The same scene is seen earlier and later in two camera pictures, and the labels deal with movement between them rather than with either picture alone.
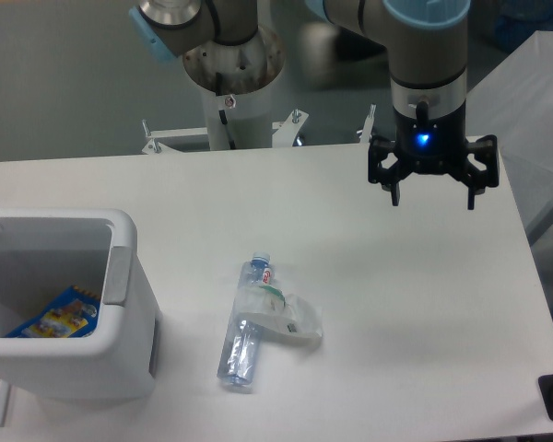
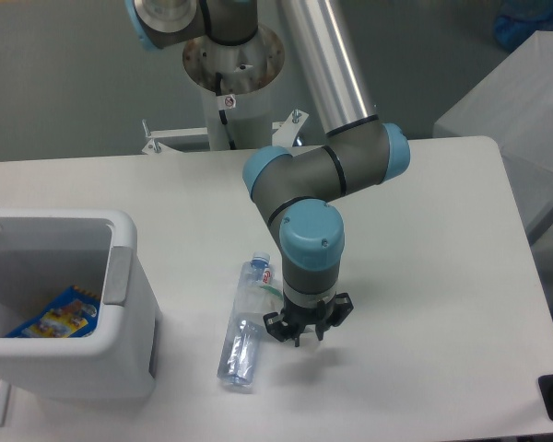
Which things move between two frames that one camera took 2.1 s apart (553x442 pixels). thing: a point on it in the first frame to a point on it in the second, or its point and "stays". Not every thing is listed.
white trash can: [32, 256] stays
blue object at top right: [514, 23] stays
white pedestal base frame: [285, 133] stays
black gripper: [430, 146] to [325, 310]
